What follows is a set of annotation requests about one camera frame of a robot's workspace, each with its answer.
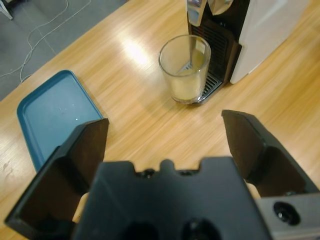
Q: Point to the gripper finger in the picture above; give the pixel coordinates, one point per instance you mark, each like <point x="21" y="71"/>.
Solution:
<point x="62" y="175"/>
<point x="265" y="155"/>

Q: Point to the clear drinking glass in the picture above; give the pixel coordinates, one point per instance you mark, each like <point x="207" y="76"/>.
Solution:
<point x="185" y="85"/>

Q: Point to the white capsule coffee machine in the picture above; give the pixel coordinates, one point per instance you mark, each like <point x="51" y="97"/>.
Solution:
<point x="265" y="32"/>

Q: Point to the teal plastic tray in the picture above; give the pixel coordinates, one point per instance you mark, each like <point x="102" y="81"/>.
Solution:
<point x="52" y="112"/>

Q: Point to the metal drip tray grate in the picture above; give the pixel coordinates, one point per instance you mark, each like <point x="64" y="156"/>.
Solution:
<point x="211" y="86"/>

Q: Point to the white furniture leg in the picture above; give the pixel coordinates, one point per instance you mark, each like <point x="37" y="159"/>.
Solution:
<point x="6" y="8"/>

